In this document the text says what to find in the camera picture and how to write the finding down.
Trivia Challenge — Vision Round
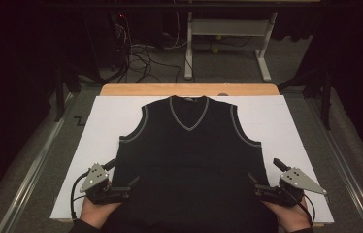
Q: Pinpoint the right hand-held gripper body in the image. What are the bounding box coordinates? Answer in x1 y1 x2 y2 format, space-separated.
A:
254 166 329 208

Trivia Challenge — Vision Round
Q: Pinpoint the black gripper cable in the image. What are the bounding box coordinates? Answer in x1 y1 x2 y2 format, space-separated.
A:
69 171 90 223
294 190 316 226

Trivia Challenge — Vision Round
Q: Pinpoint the tangle of black floor cables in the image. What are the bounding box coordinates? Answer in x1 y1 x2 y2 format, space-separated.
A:
114 12 183 84

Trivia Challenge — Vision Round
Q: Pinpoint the person's right hand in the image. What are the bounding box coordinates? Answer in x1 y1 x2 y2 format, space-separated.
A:
261 196 312 233

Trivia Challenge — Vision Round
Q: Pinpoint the metal floor rail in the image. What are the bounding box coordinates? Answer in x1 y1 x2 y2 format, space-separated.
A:
303 96 363 233
0 92 75 233

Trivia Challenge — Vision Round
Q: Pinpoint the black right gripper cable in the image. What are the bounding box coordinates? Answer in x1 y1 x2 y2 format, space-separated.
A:
294 190 316 226

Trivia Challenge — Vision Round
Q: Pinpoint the wooden table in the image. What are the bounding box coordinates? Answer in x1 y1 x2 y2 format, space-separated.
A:
100 83 281 97

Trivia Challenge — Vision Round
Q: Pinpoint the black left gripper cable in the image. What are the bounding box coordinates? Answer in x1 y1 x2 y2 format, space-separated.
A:
69 171 90 223

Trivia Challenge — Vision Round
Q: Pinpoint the white metal desk frame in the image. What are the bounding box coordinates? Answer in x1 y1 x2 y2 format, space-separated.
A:
183 11 279 83

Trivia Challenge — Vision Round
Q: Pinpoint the black metal stand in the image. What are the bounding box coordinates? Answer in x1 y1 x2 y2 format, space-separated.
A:
278 66 333 131
52 64 84 123

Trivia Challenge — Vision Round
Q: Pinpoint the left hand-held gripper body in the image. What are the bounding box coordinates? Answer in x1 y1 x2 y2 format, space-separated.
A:
79 162 132 206

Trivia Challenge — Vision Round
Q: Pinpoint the person's left hand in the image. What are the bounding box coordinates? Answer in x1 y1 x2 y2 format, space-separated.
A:
79 197 122 230

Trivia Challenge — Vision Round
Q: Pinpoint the black knit vest grey trim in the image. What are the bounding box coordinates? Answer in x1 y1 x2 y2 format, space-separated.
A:
105 94 280 233

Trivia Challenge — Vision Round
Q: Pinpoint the white table cover sheet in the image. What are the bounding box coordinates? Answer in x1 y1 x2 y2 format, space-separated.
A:
49 95 335 224

